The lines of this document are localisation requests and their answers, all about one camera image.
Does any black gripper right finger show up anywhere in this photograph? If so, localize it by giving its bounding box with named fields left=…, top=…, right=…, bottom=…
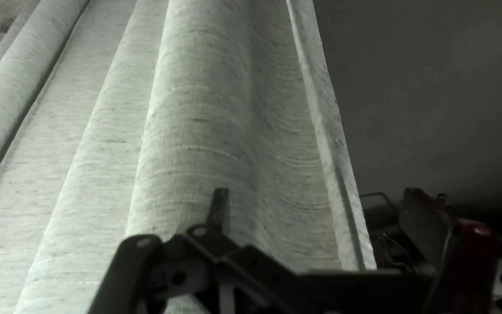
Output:
left=399, top=189, right=496, bottom=314

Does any grey fabric curtain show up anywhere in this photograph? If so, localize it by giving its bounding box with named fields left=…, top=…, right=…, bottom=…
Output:
left=0, top=0, right=374, bottom=314

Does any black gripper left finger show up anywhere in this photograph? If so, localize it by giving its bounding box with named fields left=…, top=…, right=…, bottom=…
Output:
left=87, top=187, right=299, bottom=314

